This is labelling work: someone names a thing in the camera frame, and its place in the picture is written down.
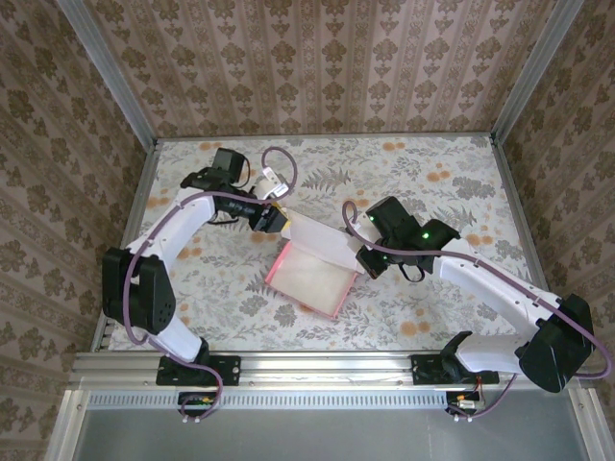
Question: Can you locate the pink and white paper box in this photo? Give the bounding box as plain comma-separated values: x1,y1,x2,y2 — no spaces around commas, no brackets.
264,210,359,321

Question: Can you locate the small black connector box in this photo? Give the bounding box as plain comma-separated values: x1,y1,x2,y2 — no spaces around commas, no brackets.
178,391,218,418
446,391,486,415

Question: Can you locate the grey metal panel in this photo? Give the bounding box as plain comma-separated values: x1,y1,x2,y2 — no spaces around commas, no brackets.
45,387,615,461

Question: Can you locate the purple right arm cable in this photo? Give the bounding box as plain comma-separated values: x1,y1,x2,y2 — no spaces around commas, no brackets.
341,200,615,423

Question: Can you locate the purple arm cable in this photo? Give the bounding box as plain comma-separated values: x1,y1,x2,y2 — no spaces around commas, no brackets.
341,200,615,423
123,146,298,426

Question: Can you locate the aluminium table side rail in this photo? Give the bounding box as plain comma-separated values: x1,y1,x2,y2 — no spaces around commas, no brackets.
490,133,561,311
92,138,160,354

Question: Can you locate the thin aluminium table edge rail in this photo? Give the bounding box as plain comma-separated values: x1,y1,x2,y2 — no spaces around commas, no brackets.
154,130,497,142

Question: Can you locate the long aluminium mounting rail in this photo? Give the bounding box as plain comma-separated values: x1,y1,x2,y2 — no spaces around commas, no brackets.
69,349,590,391

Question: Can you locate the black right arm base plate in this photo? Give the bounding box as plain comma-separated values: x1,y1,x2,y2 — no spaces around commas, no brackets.
410,353,501,385

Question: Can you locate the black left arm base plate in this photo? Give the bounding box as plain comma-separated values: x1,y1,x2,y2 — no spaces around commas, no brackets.
158,354,241,388

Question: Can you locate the aluminium frame post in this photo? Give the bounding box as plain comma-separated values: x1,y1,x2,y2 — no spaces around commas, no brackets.
488,0,586,143
53,0,160,148

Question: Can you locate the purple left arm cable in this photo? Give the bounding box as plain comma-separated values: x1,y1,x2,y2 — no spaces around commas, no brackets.
123,146,298,426

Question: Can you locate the slotted grey cable duct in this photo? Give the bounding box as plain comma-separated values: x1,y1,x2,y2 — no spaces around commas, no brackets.
88,393,481,410

